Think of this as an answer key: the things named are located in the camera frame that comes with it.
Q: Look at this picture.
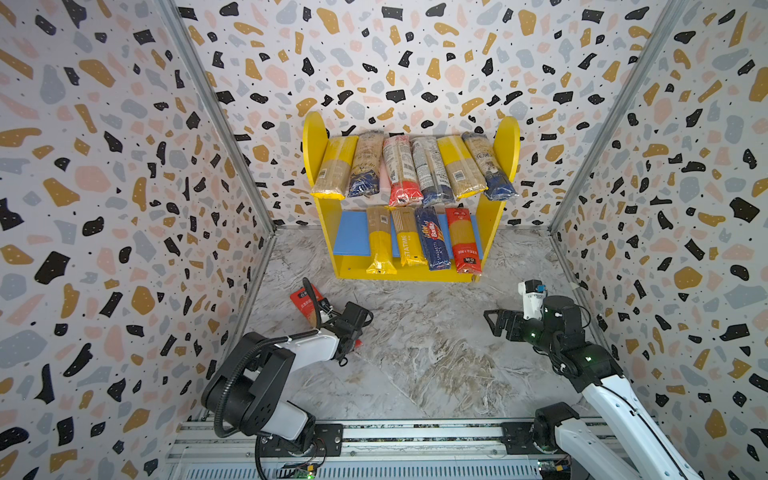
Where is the yellow navy spaghetti bag figure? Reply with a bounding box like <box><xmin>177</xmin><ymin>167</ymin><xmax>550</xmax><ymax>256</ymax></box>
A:
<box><xmin>462</xmin><ymin>132</ymin><xmax>516</xmax><ymax>201</ymax></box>

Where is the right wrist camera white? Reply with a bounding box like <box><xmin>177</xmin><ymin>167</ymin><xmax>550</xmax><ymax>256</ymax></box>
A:
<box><xmin>518</xmin><ymin>279</ymin><xmax>547</xmax><ymax>320</ymax></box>

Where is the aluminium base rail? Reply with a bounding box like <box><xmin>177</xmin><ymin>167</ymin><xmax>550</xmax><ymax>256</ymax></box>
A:
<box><xmin>161</xmin><ymin>417</ymin><xmax>625</xmax><ymax>479</ymax></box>

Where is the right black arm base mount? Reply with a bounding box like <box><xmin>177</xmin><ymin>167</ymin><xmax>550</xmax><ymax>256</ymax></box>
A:
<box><xmin>500</xmin><ymin>417</ymin><xmax>565</xmax><ymax>455</ymax></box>

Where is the yellow Statime spaghetti bag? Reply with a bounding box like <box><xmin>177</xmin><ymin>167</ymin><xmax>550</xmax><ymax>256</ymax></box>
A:
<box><xmin>391</xmin><ymin>207</ymin><xmax>427</xmax><ymax>267</ymax></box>

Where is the red ends clear spaghetti bag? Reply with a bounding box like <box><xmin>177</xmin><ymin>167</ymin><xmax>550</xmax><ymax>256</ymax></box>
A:
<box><xmin>383</xmin><ymin>135</ymin><xmax>423</xmax><ymax>207</ymax></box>

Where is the white label spaghetti bag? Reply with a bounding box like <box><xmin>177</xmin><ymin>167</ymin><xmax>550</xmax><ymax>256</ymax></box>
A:
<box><xmin>410</xmin><ymin>136</ymin><xmax>455</xmax><ymax>207</ymax></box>

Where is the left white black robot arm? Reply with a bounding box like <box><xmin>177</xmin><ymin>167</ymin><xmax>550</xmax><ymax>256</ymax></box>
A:
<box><xmin>201</xmin><ymin>302</ymin><xmax>374</xmax><ymax>450</ymax></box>

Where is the clear yellow spaghetti bag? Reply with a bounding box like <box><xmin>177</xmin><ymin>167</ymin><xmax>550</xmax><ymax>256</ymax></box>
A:
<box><xmin>366</xmin><ymin>206</ymin><xmax>397</xmax><ymax>275</ymax></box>

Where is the yellow top spaghetti bag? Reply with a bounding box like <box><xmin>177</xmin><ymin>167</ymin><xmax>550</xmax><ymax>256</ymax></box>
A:
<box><xmin>311</xmin><ymin>136</ymin><xmax>358</xmax><ymax>200</ymax></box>
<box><xmin>437</xmin><ymin>136</ymin><xmax>487</xmax><ymax>200</ymax></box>

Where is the left black corrugated cable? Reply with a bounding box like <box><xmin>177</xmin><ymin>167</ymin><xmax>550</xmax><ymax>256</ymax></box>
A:
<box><xmin>212</xmin><ymin>277</ymin><xmax>325</xmax><ymax>480</ymax></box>

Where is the dark blue spaghetti bag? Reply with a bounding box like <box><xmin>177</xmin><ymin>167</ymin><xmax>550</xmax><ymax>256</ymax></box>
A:
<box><xmin>348</xmin><ymin>131</ymin><xmax>385</xmax><ymax>197</ymax></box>

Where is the red top spaghetti bag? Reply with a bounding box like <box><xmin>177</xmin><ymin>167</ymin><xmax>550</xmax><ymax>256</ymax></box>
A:
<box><xmin>290</xmin><ymin>286</ymin><xmax>342</xmax><ymax>329</ymax></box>

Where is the blue Barilla spaghetti box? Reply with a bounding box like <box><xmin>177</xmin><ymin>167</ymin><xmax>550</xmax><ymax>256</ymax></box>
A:
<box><xmin>415</xmin><ymin>206</ymin><xmax>451</xmax><ymax>271</ymax></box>

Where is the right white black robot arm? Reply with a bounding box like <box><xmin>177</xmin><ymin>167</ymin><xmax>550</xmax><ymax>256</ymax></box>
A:
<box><xmin>483</xmin><ymin>291</ymin><xmax>699</xmax><ymax>479</ymax></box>

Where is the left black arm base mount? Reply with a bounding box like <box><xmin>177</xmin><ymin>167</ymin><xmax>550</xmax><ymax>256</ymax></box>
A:
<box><xmin>258</xmin><ymin>422</ymin><xmax>344</xmax><ymax>458</ymax></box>

